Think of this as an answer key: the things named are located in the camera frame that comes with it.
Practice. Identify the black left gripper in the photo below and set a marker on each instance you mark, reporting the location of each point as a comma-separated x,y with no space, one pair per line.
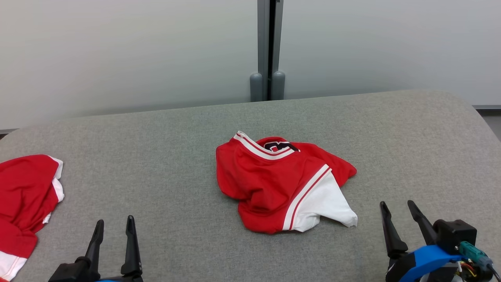
131,279

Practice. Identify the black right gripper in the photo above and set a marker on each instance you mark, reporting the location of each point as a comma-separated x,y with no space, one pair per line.
395,268

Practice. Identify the red white garment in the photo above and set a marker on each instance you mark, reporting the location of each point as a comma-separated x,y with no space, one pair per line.
23,188

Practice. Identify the red jersey white striped sleeves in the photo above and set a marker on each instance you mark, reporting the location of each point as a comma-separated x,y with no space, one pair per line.
258,180

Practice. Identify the blue right camera bracket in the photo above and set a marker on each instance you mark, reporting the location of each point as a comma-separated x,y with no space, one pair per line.
426,260

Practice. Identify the blue camera bracket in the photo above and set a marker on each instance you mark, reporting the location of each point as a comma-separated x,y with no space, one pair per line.
426,260
106,281

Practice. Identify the blue left camera bracket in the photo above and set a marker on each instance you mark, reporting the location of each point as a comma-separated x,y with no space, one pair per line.
106,281

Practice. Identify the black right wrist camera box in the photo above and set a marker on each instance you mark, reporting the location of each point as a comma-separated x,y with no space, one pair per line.
454,235

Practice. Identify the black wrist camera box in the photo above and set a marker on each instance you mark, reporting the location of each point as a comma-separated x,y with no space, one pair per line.
454,235
66,274

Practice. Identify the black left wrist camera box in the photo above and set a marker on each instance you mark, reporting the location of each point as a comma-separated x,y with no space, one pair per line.
66,274

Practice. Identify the teal right camera connector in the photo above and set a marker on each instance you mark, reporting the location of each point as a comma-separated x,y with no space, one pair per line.
473,252

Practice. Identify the grey baseboard rail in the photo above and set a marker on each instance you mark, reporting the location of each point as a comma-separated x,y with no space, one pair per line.
487,107
8,131

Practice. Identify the grey cylinder post foot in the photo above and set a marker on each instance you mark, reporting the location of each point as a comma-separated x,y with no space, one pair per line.
278,86
256,88

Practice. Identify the grey partition post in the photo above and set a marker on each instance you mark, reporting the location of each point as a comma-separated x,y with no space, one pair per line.
263,39

